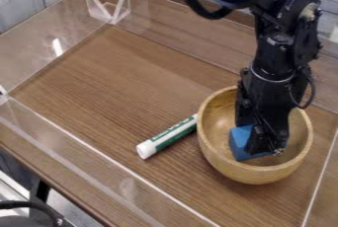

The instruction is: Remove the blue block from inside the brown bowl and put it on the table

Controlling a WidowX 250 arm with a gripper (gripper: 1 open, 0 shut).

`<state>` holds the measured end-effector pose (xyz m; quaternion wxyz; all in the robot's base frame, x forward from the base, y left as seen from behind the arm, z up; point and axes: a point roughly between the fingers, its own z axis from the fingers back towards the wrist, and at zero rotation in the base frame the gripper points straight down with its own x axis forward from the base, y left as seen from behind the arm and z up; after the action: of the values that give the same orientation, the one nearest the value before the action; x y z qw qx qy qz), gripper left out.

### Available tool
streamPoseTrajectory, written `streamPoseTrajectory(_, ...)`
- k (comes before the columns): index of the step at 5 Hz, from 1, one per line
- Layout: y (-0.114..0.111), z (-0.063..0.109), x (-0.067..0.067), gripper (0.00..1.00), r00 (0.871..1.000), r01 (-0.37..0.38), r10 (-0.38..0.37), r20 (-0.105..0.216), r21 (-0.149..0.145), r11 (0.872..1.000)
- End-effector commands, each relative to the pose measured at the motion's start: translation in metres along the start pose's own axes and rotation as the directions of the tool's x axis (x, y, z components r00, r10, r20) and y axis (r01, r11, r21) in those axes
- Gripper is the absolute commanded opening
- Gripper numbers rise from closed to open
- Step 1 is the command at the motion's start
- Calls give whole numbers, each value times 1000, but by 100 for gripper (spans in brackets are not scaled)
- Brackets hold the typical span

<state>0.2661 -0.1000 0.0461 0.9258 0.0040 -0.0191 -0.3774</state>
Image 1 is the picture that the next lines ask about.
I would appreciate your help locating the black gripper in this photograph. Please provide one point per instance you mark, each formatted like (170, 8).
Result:
(276, 85)

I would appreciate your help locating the blue foam block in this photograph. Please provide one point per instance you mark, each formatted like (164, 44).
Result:
(240, 135)

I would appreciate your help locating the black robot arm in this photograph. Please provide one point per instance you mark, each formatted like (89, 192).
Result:
(292, 17)

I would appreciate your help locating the brown wooden bowl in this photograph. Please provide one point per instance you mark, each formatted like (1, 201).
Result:
(214, 123)

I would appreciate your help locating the white green marker pen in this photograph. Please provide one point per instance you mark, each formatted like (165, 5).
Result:
(166, 138)

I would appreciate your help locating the black table leg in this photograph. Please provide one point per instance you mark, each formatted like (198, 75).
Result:
(42, 191)

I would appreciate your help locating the clear acrylic tray wall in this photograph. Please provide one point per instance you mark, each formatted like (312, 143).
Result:
(94, 88)

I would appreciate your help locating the clear acrylic corner bracket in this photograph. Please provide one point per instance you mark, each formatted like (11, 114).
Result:
(109, 12)

